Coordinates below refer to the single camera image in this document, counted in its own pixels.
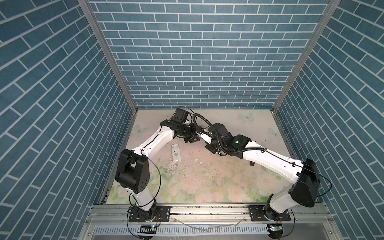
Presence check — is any left aluminium corner post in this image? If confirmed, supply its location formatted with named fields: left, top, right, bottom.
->
left=78, top=0, right=138, bottom=115

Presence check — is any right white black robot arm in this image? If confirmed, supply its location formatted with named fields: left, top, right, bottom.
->
left=198, top=123, right=320, bottom=219

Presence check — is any right aluminium corner post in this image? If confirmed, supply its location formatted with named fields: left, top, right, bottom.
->
left=272, top=0, right=341, bottom=115

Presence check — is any white vented strip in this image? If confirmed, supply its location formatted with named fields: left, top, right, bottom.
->
left=94, top=224, right=269, bottom=237

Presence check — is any grey white remote control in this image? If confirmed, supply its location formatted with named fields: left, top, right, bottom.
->
left=200, top=133, right=212, bottom=144

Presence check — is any grey loose wire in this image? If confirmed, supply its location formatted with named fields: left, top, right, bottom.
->
left=173, top=216, right=247, bottom=232

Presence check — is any right controller board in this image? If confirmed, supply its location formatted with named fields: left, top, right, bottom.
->
left=267, top=224, right=284, bottom=240

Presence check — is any controller board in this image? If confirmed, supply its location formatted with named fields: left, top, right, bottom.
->
left=267, top=224, right=284, bottom=240
left=137, top=225, right=158, bottom=240

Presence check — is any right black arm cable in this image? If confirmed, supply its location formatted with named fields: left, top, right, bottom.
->
left=191, top=112, right=333, bottom=198

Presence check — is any left controller board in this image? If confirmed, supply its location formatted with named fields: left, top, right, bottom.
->
left=137, top=225, right=158, bottom=240

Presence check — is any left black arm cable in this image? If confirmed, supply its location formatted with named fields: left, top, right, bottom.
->
left=125, top=106, right=196, bottom=212

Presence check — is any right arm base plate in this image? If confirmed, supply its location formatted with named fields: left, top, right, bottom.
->
left=247, top=205, right=291, bottom=222

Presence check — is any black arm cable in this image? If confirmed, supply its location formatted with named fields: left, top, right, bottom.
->
left=191, top=112, right=333, bottom=198
left=125, top=106, right=196, bottom=212

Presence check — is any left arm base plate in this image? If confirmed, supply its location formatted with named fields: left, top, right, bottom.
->
left=128, top=206, right=171, bottom=223

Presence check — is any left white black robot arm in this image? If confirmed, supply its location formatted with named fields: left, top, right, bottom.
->
left=115, top=108, right=199, bottom=212

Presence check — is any aluminium corner post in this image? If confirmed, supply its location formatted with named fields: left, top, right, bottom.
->
left=272, top=0, right=341, bottom=115
left=78, top=0, right=138, bottom=115

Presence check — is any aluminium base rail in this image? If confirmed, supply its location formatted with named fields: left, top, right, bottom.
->
left=85, top=203, right=334, bottom=228

